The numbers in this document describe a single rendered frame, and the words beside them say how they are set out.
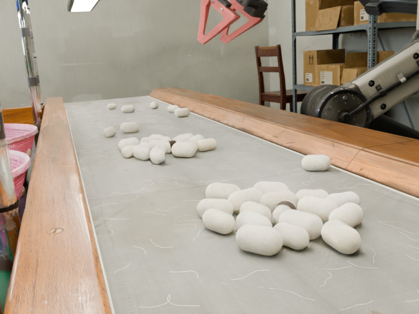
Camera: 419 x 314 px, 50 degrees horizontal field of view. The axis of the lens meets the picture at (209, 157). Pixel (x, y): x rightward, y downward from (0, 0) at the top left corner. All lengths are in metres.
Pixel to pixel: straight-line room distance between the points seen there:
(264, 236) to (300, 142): 0.35
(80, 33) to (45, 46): 0.39
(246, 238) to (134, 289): 0.09
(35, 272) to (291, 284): 0.16
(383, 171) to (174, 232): 0.25
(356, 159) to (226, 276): 0.29
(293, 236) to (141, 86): 4.90
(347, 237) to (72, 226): 0.21
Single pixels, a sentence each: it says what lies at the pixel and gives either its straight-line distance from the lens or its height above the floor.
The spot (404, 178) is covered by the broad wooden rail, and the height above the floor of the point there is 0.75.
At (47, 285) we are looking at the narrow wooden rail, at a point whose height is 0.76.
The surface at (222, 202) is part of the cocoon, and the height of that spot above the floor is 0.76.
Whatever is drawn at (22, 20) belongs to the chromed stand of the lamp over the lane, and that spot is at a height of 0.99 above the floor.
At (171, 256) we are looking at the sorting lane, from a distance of 0.35.
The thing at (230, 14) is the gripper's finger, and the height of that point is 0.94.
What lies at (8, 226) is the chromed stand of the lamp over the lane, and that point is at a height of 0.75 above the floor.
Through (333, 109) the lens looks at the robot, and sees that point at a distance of 1.03.
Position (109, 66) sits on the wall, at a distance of 5.16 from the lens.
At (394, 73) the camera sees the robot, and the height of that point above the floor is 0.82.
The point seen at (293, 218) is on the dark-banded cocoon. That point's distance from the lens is 0.36.
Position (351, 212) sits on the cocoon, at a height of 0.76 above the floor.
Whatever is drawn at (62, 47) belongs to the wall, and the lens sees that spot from 5.16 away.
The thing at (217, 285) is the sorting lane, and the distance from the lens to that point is 0.31.
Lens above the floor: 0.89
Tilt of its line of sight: 13 degrees down
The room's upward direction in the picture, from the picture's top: 3 degrees counter-clockwise
